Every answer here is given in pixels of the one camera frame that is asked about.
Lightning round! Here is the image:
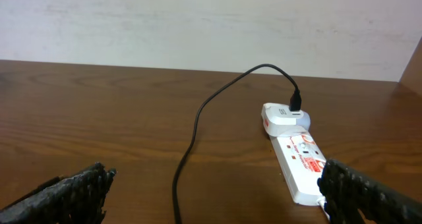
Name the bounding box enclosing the black USB charging cable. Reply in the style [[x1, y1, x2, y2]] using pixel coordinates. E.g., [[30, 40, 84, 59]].
[[171, 63, 303, 224]]

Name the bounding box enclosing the white power strip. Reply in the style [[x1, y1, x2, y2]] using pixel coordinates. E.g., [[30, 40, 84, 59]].
[[270, 132, 326, 206]]

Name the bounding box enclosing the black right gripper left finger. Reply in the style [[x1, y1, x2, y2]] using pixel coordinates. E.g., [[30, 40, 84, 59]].
[[1, 162, 116, 224]]

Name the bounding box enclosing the white USB charger plug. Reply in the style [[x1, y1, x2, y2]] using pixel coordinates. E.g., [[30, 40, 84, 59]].
[[261, 103, 311, 137]]

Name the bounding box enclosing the white power strip cord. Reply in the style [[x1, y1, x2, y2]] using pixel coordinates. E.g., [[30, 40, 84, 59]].
[[316, 197, 331, 222]]

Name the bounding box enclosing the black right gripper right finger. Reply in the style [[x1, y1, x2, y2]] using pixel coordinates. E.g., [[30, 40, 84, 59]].
[[317, 159, 421, 224]]

